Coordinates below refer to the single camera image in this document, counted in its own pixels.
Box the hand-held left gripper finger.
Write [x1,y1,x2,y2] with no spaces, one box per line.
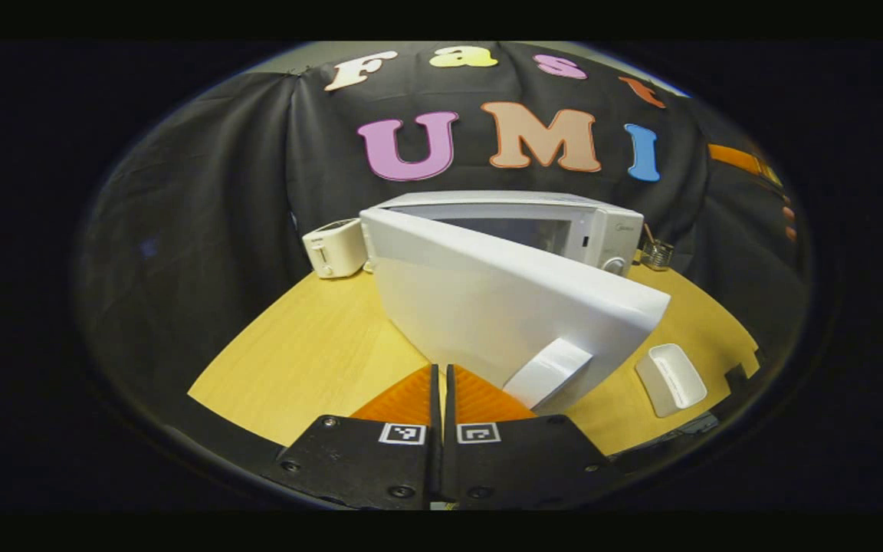
[441,364,628,511]
[264,364,441,511]

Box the white microwave oven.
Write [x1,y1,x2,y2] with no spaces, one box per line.
[359,190,673,416]

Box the glass cup with wooden stick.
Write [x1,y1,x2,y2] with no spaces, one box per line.
[638,223,675,272]

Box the white toaster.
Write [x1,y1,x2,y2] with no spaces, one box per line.
[301,218,369,280]

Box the small white tray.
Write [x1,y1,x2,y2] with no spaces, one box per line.
[634,343,709,419]

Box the black backdrop cloth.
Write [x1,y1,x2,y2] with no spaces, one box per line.
[74,42,814,430]

